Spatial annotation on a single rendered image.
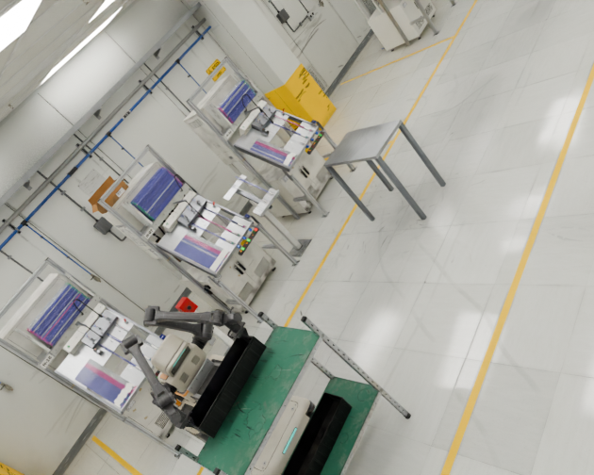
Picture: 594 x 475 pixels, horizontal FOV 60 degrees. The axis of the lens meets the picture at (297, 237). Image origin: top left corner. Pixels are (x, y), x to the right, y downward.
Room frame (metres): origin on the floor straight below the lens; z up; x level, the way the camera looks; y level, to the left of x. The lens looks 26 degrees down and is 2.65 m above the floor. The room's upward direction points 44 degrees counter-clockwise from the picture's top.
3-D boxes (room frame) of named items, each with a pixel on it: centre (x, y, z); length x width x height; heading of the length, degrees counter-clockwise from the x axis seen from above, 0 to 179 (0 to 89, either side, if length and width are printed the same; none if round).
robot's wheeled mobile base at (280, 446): (2.95, 1.16, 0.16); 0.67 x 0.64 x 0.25; 30
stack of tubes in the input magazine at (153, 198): (5.15, 0.71, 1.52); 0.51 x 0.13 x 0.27; 119
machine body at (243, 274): (5.23, 0.82, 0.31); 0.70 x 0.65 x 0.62; 119
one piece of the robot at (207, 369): (2.70, 1.01, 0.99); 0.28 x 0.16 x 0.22; 120
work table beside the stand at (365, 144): (4.19, -1.00, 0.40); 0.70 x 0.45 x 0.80; 24
